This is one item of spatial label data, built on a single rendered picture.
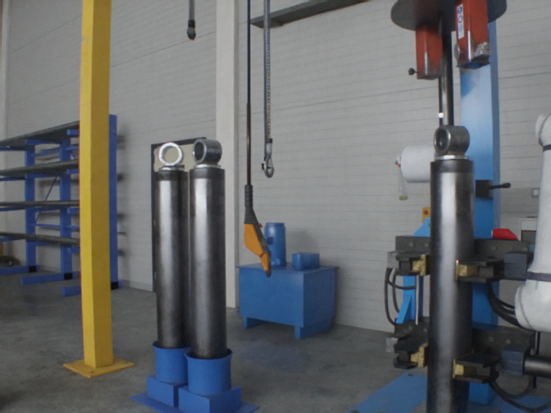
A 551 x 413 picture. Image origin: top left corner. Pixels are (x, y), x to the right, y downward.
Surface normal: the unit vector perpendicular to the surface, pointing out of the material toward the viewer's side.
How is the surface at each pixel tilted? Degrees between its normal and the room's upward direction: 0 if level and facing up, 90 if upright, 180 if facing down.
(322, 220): 90
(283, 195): 90
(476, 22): 90
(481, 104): 90
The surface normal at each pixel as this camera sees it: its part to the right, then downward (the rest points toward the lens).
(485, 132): -0.63, 0.02
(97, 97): 0.78, 0.01
